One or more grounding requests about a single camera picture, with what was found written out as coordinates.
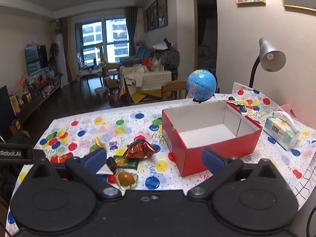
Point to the yellow green snack packet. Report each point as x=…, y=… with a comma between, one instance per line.
x=237, y=103

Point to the pile of dark clothes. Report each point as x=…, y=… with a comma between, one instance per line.
x=167, y=56

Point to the round coffee table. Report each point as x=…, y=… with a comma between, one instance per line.
x=88, y=73

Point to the dark framed wall picture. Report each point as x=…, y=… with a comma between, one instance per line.
x=145, y=21
x=152, y=16
x=162, y=9

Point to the white tower air conditioner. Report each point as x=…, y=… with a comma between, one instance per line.
x=61, y=56

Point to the yellow wooden chair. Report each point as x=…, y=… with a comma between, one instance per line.
x=109, y=66

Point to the television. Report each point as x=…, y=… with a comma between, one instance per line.
x=35, y=59

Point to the purple candy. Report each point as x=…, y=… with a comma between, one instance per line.
x=113, y=145

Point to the red snack packet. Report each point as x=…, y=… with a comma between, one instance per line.
x=61, y=158

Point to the blue globe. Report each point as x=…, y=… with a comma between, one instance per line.
x=201, y=81

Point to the red cardboard box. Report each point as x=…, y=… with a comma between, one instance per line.
x=197, y=155

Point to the tissue box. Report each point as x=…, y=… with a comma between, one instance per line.
x=279, y=130

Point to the small round stool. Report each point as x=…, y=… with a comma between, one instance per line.
x=100, y=90

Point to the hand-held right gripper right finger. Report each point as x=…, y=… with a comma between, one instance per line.
x=213, y=161

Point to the white snack packet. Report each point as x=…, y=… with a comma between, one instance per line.
x=103, y=170

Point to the copper foil snack packet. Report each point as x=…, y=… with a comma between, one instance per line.
x=138, y=149

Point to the tall green plant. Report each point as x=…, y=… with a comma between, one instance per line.
x=53, y=51

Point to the large window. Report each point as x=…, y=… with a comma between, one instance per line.
x=103, y=39

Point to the grey and yellow curtain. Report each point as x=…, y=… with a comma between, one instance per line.
x=68, y=49

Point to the pink flowers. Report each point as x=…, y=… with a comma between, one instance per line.
x=24, y=81

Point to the white grid sheet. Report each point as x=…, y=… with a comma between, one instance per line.
x=307, y=182

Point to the dark television cabinet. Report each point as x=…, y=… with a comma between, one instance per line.
x=37, y=98

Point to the black cabinet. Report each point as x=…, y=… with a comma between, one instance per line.
x=6, y=113

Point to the gold snack packet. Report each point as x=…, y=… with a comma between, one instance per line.
x=100, y=143

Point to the silver desk lamp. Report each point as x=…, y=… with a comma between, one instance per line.
x=271, y=54

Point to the balloon print tablecloth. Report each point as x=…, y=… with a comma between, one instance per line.
x=81, y=128

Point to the yellow paper bag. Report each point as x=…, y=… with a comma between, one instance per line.
x=15, y=106

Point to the black snack packet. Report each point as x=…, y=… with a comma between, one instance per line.
x=111, y=164

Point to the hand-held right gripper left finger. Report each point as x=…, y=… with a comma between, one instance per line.
x=95, y=160

